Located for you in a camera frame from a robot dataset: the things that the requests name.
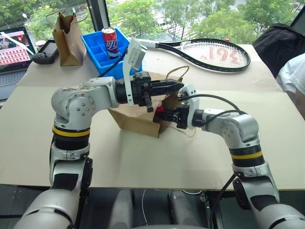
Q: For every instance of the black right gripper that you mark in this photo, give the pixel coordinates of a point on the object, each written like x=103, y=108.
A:
x=182, y=118

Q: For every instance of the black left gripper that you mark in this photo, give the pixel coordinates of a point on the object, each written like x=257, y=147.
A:
x=140, y=90

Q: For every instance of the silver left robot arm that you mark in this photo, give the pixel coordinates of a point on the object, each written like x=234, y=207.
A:
x=78, y=102

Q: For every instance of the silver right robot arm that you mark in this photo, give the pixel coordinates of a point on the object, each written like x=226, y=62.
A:
x=243, y=128

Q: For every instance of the tall brown paper bag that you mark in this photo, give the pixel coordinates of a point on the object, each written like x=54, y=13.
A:
x=69, y=45

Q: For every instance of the black and white tennis racket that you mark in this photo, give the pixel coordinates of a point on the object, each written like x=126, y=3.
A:
x=214, y=53

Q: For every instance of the red and purple soda can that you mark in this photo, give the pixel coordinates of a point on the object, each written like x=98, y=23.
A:
x=110, y=44

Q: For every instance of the small red cap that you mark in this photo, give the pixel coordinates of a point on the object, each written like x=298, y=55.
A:
x=227, y=39

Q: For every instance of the blue plastic divided bin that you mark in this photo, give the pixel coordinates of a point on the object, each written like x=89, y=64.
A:
x=95, y=51

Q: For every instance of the black backpack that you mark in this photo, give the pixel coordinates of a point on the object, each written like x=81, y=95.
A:
x=276, y=45

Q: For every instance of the black handheld game console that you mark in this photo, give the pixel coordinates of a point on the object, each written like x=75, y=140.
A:
x=46, y=52

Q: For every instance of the person in white shirt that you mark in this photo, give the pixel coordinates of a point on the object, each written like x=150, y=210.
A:
x=294, y=74

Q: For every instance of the paper cup with lid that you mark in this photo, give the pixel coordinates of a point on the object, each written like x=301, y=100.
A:
x=40, y=44

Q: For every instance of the open laptop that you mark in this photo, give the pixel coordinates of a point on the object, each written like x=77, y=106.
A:
x=12, y=62

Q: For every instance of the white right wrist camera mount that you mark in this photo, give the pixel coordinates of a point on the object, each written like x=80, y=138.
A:
x=193, y=100

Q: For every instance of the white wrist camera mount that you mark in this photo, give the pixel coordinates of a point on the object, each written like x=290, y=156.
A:
x=134, y=53
x=193, y=100

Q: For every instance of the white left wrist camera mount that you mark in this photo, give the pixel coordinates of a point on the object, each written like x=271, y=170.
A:
x=134, y=53

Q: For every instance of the dark window frame post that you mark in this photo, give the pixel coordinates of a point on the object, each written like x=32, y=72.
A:
x=98, y=14

